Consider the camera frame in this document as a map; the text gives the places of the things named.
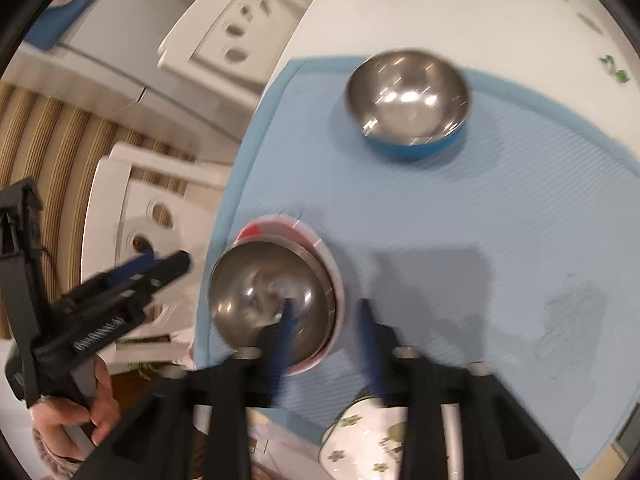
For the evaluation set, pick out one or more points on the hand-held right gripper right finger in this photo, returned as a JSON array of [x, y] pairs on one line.
[[372, 350]]

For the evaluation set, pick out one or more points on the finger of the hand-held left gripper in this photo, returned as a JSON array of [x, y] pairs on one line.
[[135, 266], [172, 265]]

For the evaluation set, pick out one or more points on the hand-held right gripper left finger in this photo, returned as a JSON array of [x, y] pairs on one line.
[[284, 340]]

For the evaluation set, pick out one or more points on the red steel bowl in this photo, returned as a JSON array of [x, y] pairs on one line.
[[250, 290]]

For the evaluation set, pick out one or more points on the pink polka dot bowl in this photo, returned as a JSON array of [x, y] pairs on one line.
[[330, 270]]

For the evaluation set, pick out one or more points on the white floral ceramic plate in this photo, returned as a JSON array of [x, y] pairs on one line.
[[370, 440]]

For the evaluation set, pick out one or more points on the blue steel bowl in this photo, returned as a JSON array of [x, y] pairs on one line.
[[410, 100]]

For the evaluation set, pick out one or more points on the person's left hand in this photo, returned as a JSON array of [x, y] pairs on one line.
[[102, 410]]

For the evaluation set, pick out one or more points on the white wooden chair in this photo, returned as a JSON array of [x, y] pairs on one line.
[[120, 200], [225, 35]]

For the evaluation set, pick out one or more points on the blue quilted table mat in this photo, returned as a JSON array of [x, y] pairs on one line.
[[500, 240]]

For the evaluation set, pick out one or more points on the blue cloth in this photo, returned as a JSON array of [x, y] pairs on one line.
[[75, 15]]

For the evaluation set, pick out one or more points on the green wrapped candy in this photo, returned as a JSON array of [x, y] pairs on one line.
[[617, 70]]

